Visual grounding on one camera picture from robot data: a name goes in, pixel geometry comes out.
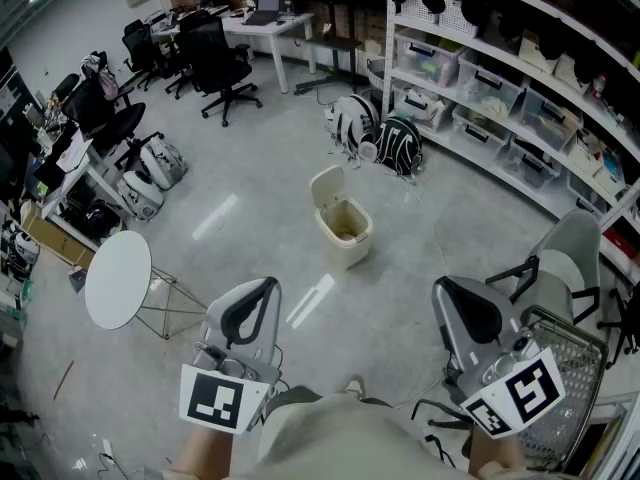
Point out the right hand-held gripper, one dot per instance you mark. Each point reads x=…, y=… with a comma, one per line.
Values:
x=520, y=393

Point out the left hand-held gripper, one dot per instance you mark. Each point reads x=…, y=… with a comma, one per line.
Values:
x=215, y=403

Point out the cream trash bin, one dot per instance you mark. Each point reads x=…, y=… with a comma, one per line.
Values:
x=350, y=250

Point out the white plastic bin lid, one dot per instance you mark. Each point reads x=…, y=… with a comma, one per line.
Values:
x=326, y=185

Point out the person's left forearm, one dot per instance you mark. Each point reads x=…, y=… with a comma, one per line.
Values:
x=205, y=453

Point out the person's right forearm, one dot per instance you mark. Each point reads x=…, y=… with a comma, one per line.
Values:
x=492, y=457

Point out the metal mesh chair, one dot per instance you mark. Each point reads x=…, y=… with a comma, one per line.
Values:
x=570, y=368

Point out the grey armchair with black arms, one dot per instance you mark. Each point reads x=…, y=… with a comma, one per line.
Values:
x=570, y=248

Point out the person's light shoe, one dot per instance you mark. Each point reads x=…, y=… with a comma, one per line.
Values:
x=355, y=385

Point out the white round side table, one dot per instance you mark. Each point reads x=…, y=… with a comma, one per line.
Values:
x=117, y=278

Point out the black office chair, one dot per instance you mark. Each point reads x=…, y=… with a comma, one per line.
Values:
x=215, y=63
x=625, y=328
x=142, y=50
x=112, y=123
x=182, y=25

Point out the person's light shirt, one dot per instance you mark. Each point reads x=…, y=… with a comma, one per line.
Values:
x=350, y=443

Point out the red box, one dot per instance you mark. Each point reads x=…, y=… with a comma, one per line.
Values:
x=620, y=243

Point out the white domed backpack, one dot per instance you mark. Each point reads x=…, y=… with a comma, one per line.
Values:
x=140, y=195

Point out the small dark box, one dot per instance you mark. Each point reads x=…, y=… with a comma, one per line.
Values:
x=77, y=280

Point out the black helmet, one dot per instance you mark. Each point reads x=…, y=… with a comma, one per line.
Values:
x=102, y=220

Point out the grey backpack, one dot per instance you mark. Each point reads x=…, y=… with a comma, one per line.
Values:
x=162, y=163

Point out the red stick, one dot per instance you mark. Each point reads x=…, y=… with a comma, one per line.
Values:
x=64, y=379

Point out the large brown cardboard box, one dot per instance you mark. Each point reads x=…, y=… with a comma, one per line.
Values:
x=55, y=240

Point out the cluttered white desk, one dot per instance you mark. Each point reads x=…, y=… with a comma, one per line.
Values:
x=75, y=178

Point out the row of clear storage bins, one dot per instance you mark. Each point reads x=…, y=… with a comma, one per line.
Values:
x=490, y=85

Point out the white paper sheet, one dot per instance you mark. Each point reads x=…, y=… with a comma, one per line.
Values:
x=75, y=150

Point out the small cardboard box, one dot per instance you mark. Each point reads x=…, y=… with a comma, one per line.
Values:
x=570, y=74
x=535, y=53

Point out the pink bag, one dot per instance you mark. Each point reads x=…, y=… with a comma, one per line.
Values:
x=107, y=84

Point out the white shelving unit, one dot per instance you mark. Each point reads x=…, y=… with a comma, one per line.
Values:
x=550, y=43

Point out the black television stand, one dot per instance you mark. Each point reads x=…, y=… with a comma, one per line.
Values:
x=335, y=48

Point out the white perforated basket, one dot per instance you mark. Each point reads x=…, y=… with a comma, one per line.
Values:
x=419, y=8
x=457, y=18

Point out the row of black hanging bags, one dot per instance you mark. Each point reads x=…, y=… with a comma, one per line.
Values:
x=475, y=10

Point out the open laptop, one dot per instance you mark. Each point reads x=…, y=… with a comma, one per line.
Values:
x=262, y=10

